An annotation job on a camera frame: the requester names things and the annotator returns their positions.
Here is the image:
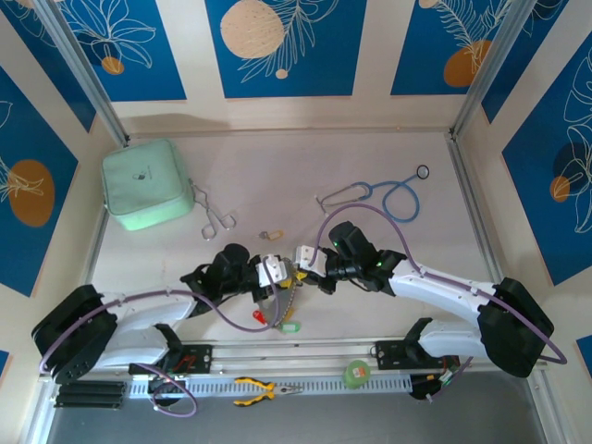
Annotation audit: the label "green tape roll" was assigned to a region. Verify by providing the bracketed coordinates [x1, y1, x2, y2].
[341, 359, 372, 389]

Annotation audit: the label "black ribbed block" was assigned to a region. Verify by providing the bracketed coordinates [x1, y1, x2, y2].
[54, 379, 127, 409]

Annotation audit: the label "mint green zip pouch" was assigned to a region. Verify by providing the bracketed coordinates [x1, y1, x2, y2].
[100, 138, 195, 231]

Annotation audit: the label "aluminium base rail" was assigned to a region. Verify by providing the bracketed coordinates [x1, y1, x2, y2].
[39, 337, 549, 381]

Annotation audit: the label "yellow handled pliers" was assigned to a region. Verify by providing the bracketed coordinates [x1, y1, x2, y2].
[232, 376, 305, 407]

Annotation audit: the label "aluminium table side rail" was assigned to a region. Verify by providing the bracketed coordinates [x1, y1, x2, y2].
[76, 205, 112, 297]
[446, 132, 503, 283]

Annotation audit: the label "grey slotted cable duct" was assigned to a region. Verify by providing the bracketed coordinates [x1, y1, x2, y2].
[129, 373, 413, 400]

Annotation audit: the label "metal forceps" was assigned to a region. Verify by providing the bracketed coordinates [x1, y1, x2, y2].
[188, 179, 238, 241]

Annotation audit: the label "aluminium frame post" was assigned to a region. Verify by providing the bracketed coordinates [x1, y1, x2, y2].
[34, 0, 131, 148]
[447, 0, 540, 141]

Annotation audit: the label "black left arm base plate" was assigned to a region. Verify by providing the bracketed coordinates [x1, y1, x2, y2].
[128, 343, 215, 376]

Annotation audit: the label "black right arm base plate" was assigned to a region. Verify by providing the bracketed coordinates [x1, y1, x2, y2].
[373, 339, 463, 371]

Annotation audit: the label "blue stethoscope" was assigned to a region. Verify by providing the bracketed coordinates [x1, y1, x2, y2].
[314, 165, 432, 224]

